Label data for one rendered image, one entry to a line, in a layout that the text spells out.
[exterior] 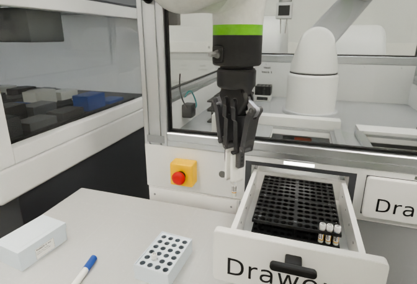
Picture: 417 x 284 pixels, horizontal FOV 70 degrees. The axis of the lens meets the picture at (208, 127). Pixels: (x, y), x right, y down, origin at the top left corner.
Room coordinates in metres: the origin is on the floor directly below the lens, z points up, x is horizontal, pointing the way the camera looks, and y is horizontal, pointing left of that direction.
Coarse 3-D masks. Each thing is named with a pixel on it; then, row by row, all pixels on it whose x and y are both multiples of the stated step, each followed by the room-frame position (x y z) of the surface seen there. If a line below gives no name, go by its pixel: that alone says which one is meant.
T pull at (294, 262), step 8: (288, 256) 0.42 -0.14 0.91; (296, 256) 0.42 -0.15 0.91; (272, 264) 0.40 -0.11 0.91; (280, 264) 0.40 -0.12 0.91; (288, 264) 0.40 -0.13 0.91; (296, 264) 0.40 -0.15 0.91; (288, 272) 0.40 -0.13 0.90; (296, 272) 0.39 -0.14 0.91; (304, 272) 0.39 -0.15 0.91; (312, 272) 0.39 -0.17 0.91
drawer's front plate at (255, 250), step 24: (216, 240) 0.47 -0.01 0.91; (240, 240) 0.46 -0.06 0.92; (264, 240) 0.44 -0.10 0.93; (288, 240) 0.44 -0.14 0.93; (216, 264) 0.47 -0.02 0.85; (264, 264) 0.44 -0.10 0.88; (312, 264) 0.42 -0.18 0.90; (336, 264) 0.41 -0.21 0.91; (360, 264) 0.40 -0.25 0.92; (384, 264) 0.39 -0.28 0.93
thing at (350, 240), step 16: (256, 176) 0.79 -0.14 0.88; (288, 176) 0.77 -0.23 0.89; (304, 176) 0.76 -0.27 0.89; (256, 192) 0.77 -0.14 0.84; (336, 192) 0.73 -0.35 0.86; (240, 208) 0.60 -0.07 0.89; (352, 208) 0.60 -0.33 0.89; (240, 224) 0.57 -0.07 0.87; (352, 224) 0.54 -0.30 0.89; (352, 240) 0.51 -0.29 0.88
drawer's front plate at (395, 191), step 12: (372, 180) 0.68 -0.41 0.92; (384, 180) 0.67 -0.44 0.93; (396, 180) 0.67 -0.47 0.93; (408, 180) 0.67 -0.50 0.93; (372, 192) 0.68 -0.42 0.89; (384, 192) 0.67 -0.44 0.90; (396, 192) 0.66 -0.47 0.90; (408, 192) 0.66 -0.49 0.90; (372, 204) 0.68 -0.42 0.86; (384, 204) 0.67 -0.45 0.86; (396, 204) 0.66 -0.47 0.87; (408, 204) 0.65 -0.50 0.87; (372, 216) 0.68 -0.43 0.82; (384, 216) 0.67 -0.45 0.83; (396, 216) 0.66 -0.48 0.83; (408, 216) 0.65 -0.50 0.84
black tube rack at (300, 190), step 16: (272, 176) 0.75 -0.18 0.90; (272, 192) 0.66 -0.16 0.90; (288, 192) 0.67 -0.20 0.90; (304, 192) 0.66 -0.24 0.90; (320, 192) 0.66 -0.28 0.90; (256, 208) 0.59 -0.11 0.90; (272, 208) 0.59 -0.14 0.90; (288, 208) 0.59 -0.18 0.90; (304, 208) 0.59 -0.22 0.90; (320, 208) 0.59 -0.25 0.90; (336, 208) 0.59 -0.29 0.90; (256, 224) 0.58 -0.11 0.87; (304, 240) 0.52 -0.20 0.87
